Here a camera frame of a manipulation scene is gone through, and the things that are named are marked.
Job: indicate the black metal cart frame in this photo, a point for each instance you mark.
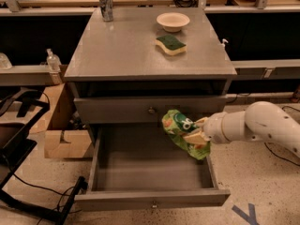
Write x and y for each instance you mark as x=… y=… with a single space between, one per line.
x=14 y=149

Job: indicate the white paper bowl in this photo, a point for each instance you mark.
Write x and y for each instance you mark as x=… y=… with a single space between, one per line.
x=173 y=21

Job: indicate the closed grey upper drawer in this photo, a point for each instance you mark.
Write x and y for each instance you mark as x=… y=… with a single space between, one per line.
x=113 y=110

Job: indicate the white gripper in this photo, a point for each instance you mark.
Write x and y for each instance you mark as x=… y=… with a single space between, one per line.
x=213 y=128

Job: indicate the green and yellow sponge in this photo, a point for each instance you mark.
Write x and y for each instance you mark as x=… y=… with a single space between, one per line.
x=171 y=45

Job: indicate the brown cardboard box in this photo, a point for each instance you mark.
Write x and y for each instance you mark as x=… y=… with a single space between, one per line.
x=62 y=139

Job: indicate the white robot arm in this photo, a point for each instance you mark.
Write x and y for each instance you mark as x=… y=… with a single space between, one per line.
x=260 y=122

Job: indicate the open grey bottom drawer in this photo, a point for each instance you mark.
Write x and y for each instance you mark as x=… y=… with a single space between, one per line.
x=139 y=167

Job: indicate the clear sanitizer pump bottle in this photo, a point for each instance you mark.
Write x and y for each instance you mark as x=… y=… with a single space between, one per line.
x=54 y=64

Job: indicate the green rice chip bag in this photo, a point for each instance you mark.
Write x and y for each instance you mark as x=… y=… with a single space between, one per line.
x=177 y=126

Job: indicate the grey wooden drawer cabinet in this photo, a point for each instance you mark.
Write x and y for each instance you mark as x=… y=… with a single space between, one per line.
x=121 y=59

